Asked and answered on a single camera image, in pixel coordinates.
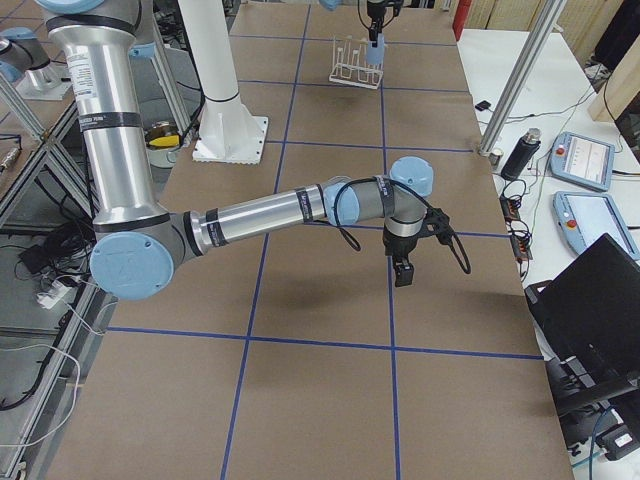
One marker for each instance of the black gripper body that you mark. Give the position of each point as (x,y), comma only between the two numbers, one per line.
(376,11)
(399,246)

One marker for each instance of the light blue plastic cup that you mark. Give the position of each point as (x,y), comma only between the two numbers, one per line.
(375,51)

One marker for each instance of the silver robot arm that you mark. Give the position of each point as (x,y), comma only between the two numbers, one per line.
(140,244)

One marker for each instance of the orange black usb hub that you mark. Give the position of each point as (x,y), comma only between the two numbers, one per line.
(519,233)

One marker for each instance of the small black adapter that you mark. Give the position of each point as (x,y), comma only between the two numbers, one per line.
(483,105)

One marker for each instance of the black water bottle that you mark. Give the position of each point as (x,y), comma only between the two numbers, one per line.
(522,153)

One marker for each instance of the near teach pendant tablet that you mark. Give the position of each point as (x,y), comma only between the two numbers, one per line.
(584,217)

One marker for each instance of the teach pendant tablet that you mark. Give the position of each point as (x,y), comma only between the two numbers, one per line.
(582,161)
(584,217)

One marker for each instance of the black monitor back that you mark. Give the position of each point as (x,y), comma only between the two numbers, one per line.
(590,313)

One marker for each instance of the far teach pendant tablet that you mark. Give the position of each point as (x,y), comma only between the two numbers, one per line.
(582,161)

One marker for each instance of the wooden board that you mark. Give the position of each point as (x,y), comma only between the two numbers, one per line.
(618,50)

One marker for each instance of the white power adapter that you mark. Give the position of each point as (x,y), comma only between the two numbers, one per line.
(54,294)

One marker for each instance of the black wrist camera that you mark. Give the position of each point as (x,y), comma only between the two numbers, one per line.
(437,223)

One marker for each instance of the white wire cup holder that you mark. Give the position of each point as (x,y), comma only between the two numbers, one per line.
(349,65)

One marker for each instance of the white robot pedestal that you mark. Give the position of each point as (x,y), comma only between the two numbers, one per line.
(228,132)

